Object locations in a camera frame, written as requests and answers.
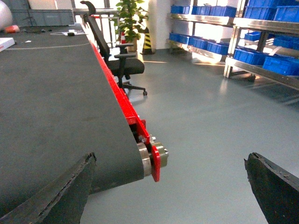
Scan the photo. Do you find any white flat box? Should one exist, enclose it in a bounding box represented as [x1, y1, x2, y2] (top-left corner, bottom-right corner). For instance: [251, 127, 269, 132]
[0, 37, 15, 52]

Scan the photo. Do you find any steel shelf rack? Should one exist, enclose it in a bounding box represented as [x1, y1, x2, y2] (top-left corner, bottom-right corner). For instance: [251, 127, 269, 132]
[167, 0, 299, 90]

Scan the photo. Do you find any red white object on belt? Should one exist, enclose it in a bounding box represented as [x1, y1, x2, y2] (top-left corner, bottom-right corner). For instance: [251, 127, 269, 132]
[4, 25, 20, 34]

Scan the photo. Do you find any potted green plant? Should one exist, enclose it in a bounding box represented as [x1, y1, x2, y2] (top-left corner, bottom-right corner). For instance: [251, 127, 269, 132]
[116, 0, 148, 52]

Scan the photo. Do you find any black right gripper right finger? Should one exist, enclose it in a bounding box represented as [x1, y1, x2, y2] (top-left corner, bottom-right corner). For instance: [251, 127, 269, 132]
[244, 153, 299, 224]

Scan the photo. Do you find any black office chair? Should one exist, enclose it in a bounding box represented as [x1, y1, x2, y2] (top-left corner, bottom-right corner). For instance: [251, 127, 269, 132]
[80, 0, 147, 96]

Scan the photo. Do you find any red conveyor side rail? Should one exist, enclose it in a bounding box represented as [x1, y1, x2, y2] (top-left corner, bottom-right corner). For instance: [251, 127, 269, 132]
[91, 43, 162, 182]

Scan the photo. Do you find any yellow black striped post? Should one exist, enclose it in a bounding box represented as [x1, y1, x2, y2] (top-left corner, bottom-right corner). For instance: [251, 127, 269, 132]
[141, 27, 155, 55]

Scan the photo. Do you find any grey plastic crate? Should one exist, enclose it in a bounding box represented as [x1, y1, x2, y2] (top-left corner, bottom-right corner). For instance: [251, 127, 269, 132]
[11, 9, 75, 27]

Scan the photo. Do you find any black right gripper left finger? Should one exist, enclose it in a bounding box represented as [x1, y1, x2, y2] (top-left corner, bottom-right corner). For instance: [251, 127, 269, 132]
[0, 153, 96, 224]

